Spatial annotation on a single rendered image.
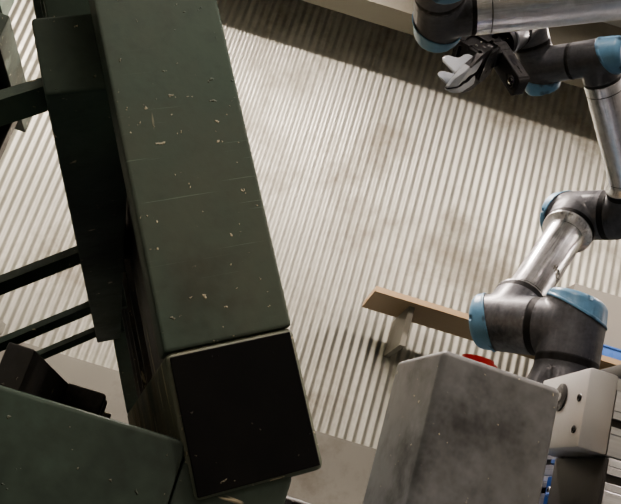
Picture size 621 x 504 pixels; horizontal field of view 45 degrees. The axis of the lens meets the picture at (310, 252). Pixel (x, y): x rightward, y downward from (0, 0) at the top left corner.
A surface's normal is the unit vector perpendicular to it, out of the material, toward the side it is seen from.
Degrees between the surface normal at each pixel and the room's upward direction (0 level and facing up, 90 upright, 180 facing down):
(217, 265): 90
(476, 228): 90
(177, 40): 90
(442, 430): 90
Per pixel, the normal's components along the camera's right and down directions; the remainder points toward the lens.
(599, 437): 0.10, -0.27
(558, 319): -0.60, -0.40
